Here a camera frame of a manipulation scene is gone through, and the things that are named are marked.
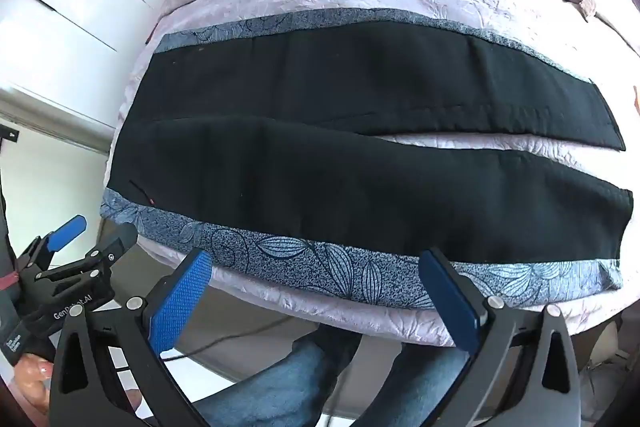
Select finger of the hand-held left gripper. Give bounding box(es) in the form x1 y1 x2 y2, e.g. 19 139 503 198
14 215 89 280
34 222 139 295

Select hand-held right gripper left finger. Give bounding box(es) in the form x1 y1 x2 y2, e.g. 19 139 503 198
49 249 221 427

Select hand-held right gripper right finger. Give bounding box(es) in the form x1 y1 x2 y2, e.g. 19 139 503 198
419 248 583 427

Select black pants with patterned trim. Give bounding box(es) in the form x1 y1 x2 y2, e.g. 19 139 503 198
100 9 632 310

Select person's left hand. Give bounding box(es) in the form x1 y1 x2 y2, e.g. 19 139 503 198
12 353 52 410

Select person's right leg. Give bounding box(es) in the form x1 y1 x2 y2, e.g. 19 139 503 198
345 341 473 427

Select person's leg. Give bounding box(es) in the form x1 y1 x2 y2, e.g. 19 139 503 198
345 341 473 427
197 332 351 427

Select person's left leg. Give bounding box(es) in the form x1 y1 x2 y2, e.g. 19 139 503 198
197 332 351 427

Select black floor cable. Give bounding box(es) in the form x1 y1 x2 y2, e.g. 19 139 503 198
162 319 306 362

